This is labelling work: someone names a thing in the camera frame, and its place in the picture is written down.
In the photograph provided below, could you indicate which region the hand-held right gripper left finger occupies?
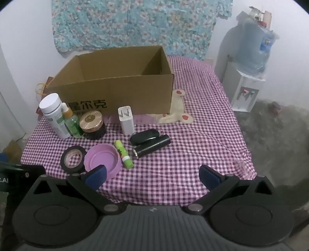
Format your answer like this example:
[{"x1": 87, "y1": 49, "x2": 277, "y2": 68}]
[{"x1": 32, "y1": 165, "x2": 127, "y2": 215}]

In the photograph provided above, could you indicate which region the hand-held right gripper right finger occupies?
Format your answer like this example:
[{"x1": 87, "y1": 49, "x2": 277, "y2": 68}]
[{"x1": 183, "y1": 165, "x2": 276, "y2": 215}]

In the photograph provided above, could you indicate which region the purple plastic lid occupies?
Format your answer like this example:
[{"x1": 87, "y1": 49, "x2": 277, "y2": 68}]
[{"x1": 84, "y1": 143, "x2": 122, "y2": 182}]

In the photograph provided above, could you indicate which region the green glue stick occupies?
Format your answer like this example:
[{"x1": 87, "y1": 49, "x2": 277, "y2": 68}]
[{"x1": 114, "y1": 140, "x2": 134, "y2": 169}]

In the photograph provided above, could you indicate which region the black tape roll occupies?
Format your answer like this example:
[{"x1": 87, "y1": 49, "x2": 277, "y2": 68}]
[{"x1": 60, "y1": 145, "x2": 87, "y2": 173}]

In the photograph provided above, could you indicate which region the black jar with gold lid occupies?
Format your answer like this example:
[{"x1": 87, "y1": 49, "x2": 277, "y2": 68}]
[{"x1": 79, "y1": 110, "x2": 107, "y2": 141}]

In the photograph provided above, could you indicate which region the green dropper bottle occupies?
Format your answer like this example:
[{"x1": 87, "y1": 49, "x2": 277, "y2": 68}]
[{"x1": 61, "y1": 102, "x2": 84, "y2": 138}]

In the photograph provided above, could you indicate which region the black car key fob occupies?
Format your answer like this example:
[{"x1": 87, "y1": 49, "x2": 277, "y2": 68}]
[{"x1": 130, "y1": 129, "x2": 165, "y2": 146}]

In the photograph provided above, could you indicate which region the white charger plug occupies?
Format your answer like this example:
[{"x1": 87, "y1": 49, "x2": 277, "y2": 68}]
[{"x1": 118, "y1": 105, "x2": 135, "y2": 135}]

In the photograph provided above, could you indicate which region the black cylindrical flashlight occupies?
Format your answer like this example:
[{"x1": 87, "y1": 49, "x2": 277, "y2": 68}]
[{"x1": 133, "y1": 135, "x2": 171, "y2": 159}]

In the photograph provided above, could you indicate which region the white plastic bottle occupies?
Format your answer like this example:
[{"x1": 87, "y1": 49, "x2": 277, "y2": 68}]
[{"x1": 39, "y1": 93, "x2": 71, "y2": 139}]

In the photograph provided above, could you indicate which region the brown cardboard box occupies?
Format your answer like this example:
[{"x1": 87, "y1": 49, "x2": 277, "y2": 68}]
[{"x1": 45, "y1": 45, "x2": 175, "y2": 116}]

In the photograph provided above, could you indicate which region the brown cardboard piece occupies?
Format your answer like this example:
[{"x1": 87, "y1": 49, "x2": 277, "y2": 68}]
[{"x1": 2, "y1": 140, "x2": 23, "y2": 163}]

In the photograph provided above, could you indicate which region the small red floor object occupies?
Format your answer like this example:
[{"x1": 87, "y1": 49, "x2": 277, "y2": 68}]
[{"x1": 270, "y1": 101, "x2": 282, "y2": 114}]

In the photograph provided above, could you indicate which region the red gift bag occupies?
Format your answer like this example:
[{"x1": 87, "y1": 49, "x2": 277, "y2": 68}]
[{"x1": 35, "y1": 76, "x2": 55, "y2": 115}]

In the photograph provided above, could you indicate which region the blue water jug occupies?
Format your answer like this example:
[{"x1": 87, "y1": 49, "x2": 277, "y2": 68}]
[{"x1": 235, "y1": 12, "x2": 280, "y2": 74}]

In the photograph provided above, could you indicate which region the teal floral cloth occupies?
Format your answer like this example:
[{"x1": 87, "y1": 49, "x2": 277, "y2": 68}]
[{"x1": 52, "y1": 0, "x2": 233, "y2": 61}]

